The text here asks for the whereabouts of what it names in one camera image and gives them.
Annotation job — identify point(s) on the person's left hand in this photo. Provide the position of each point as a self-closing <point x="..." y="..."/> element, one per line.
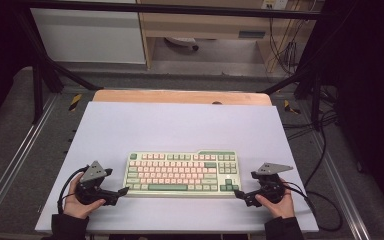
<point x="75" y="208"/>

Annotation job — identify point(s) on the light wooden desk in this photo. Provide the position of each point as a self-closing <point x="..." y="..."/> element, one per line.
<point x="196" y="28"/>

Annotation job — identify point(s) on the aluminium floor rail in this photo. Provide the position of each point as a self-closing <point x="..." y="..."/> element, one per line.
<point x="16" y="163"/>
<point x="343" y="186"/>

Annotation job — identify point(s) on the white chair base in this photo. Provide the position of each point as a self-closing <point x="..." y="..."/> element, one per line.
<point x="181" y="41"/>

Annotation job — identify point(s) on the person's right hand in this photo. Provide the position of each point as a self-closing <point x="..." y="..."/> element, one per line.
<point x="281" y="210"/>

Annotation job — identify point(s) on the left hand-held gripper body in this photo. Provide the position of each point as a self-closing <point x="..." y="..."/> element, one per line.
<point x="93" y="173"/>

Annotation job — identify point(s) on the green and cream keyboard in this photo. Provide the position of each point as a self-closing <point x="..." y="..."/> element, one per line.
<point x="180" y="187"/>

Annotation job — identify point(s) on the black curtain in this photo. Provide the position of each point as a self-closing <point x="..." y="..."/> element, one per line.
<point x="370" y="83"/>
<point x="0" y="50"/>

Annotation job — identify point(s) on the yellow black tape strip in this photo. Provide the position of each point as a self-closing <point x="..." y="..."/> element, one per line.
<point x="290" y="107"/>
<point x="75" y="101"/>

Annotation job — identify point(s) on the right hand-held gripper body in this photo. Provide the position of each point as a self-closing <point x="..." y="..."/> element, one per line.
<point x="270" y="186"/>

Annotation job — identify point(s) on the black metal frame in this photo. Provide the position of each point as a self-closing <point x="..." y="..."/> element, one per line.
<point x="166" y="9"/>

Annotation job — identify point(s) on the wooden table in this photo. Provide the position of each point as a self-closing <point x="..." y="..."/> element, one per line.
<point x="166" y="97"/>

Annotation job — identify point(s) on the white cabinet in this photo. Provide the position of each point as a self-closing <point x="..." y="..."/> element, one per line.
<point x="86" y="36"/>

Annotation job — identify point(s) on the white wall socket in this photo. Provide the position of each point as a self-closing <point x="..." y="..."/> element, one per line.
<point x="275" y="4"/>

